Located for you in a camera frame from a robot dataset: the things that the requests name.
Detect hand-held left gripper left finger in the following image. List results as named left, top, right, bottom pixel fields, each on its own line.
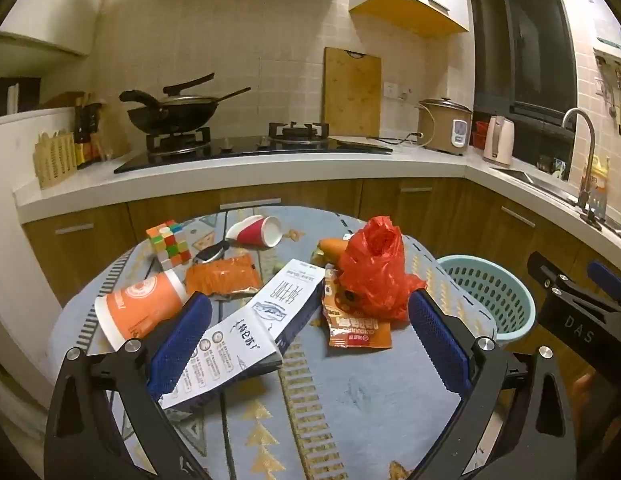
left=50, top=292, right=214, bottom=480

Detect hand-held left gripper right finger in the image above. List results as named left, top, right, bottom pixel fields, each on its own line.
left=405, top=290, right=576, bottom=480

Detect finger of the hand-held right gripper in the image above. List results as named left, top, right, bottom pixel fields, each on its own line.
left=528, top=251, right=621, bottom=361
left=587, top=260, right=621, bottom=306

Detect orange paper cup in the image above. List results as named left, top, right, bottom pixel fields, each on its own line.
left=94, top=269, right=187, bottom=352

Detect teal plastic basket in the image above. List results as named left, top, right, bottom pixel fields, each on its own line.
left=435, top=255, right=536, bottom=343

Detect plain orange snack packet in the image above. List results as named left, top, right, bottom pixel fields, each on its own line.
left=184, top=254, right=260, bottom=297

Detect printed orange snack wrapper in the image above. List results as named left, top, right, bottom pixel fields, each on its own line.
left=321, top=267, right=394, bottom=351

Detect white printed paper box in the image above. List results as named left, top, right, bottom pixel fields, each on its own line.
left=158, top=258, right=327, bottom=410

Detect red plastic bag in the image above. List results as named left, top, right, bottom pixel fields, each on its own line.
left=338, top=216, right=427, bottom=322

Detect red white paper cup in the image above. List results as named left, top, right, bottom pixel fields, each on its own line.
left=225, top=215, right=282, bottom=248

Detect person's right hand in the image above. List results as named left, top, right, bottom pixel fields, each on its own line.
left=572, top=372, right=599, bottom=422

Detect orange dish soap bottle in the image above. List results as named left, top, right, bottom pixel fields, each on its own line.
left=588, top=155, right=611, bottom=221

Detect colourful puzzle cube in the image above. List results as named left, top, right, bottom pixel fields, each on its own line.
left=145, top=220, right=190, bottom=267

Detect patterned blue tablecloth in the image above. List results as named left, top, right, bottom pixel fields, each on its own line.
left=48, top=207, right=496, bottom=480

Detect steel sink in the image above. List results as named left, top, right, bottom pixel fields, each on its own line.
left=491, top=167, right=621, bottom=241

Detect metal faucet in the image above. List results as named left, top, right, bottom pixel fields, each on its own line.
left=562, top=108, right=604, bottom=231

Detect carrot piece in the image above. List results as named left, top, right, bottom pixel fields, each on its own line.
left=318, top=238, right=352, bottom=264

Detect white electric kettle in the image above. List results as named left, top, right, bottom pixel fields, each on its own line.
left=483, top=115, right=515, bottom=169

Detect wooden base cabinets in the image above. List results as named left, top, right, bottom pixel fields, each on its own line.
left=21, top=176, right=621, bottom=321

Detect black gas stove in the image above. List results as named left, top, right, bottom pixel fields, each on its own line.
left=114, top=121, right=394, bottom=175

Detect white kitchen counter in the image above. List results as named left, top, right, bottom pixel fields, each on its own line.
left=13, top=135, right=621, bottom=247

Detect yellow red seasoning box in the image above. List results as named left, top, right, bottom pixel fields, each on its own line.
left=75, top=140, right=112, bottom=168

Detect beige rice cooker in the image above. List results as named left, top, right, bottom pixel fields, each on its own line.
left=417, top=97, right=474, bottom=157

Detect woven bamboo basket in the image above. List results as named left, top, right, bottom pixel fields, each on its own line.
left=33, top=129, right=79, bottom=190

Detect black wok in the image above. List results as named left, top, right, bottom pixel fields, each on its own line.
left=119, top=89, right=224, bottom=136

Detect sauce bottles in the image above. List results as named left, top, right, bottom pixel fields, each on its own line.
left=73, top=91, right=104, bottom=144

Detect glass wok lid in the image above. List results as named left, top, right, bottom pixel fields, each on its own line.
left=158, top=72, right=221, bottom=107

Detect dark window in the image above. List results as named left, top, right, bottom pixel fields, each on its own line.
left=468, top=0, right=579, bottom=127

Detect black spatula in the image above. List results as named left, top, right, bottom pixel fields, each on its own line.
left=210, top=86, right=252, bottom=107

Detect white appliance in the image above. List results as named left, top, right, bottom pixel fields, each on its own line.
left=0, top=106, right=87, bottom=241

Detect wooden cutting board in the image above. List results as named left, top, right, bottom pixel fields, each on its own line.
left=323, top=47, right=382, bottom=138

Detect brown cardboard box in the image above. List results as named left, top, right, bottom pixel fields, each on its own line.
left=38, top=91, right=86, bottom=110

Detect wall utensil rack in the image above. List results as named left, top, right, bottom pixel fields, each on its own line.
left=593, top=47, right=621, bottom=139

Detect black power cord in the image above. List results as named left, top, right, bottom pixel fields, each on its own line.
left=378, top=131, right=424, bottom=147

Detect wall poster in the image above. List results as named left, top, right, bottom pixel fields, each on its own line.
left=565, top=0, right=621, bottom=51

